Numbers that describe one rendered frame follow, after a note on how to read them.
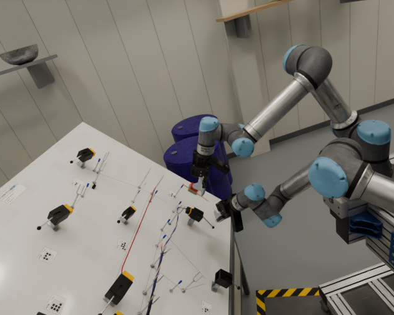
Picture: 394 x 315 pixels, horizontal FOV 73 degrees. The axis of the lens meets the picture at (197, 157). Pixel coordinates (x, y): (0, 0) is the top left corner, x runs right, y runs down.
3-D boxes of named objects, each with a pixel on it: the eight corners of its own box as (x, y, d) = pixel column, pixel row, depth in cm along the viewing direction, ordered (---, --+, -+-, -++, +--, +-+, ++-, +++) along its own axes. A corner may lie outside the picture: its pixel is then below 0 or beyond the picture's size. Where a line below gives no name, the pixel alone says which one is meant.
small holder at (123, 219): (109, 225, 112) (115, 215, 109) (122, 214, 120) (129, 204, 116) (117, 232, 112) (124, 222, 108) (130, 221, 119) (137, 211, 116)
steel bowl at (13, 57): (49, 56, 281) (42, 43, 274) (37, 60, 249) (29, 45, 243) (15, 66, 279) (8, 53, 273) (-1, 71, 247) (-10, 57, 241)
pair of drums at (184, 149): (226, 167, 377) (211, 108, 336) (258, 219, 274) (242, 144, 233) (177, 183, 374) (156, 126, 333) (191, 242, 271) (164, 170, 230)
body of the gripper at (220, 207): (226, 201, 134) (239, 191, 125) (233, 217, 131) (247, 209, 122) (214, 205, 130) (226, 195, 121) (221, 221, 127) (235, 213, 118)
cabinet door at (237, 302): (241, 260, 189) (229, 219, 170) (242, 346, 142) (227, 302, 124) (237, 260, 189) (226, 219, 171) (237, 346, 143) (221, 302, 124)
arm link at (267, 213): (289, 209, 113) (272, 190, 115) (277, 227, 107) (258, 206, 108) (278, 214, 120) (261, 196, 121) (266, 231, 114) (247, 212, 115)
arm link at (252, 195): (262, 204, 107) (247, 188, 108) (246, 213, 115) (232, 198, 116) (270, 193, 112) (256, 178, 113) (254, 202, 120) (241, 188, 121)
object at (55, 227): (28, 234, 93) (34, 219, 88) (55, 218, 102) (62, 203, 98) (37, 243, 92) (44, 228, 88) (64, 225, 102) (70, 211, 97)
